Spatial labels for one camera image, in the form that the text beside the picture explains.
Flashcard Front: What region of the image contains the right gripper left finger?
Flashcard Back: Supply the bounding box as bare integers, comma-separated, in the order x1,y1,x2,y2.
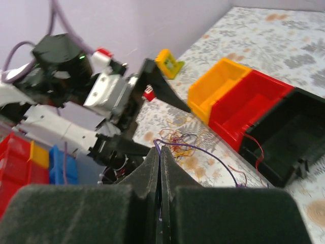
1,148,158,243

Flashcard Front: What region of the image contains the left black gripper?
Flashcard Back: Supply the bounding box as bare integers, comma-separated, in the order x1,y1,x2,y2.
20,34,191,178

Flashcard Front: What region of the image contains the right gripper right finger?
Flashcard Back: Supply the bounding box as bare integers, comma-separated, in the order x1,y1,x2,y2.
160,147,311,243

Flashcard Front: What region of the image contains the purple wire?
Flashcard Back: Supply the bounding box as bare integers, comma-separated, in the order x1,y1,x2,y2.
153,139,247,222

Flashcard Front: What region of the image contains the coloured wire bundle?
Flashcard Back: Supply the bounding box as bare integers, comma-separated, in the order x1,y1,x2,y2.
159,114,247,189

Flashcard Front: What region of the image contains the red white toy block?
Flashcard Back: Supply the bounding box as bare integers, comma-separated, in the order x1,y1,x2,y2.
142,84,155,102

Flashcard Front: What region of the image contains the yellow toy brick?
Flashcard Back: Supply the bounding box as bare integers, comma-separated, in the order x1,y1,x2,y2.
155,49,185,80

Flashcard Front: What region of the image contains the yellow plastic bin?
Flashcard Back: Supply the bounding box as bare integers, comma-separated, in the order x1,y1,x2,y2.
187,58,252,125

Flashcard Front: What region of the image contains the black plastic bin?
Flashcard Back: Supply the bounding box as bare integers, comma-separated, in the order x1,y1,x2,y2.
239,88,324,188

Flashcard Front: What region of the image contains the red plastic bin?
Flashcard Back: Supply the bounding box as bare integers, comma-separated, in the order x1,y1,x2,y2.
208,70,294,152

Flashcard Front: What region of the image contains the floral table mat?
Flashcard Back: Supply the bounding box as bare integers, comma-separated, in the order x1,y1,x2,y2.
132,7,325,244

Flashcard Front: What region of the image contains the red wire in bin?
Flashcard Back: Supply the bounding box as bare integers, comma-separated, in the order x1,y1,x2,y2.
243,134,265,178

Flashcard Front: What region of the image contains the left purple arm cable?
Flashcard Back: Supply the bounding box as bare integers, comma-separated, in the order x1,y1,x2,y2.
2,0,97,84

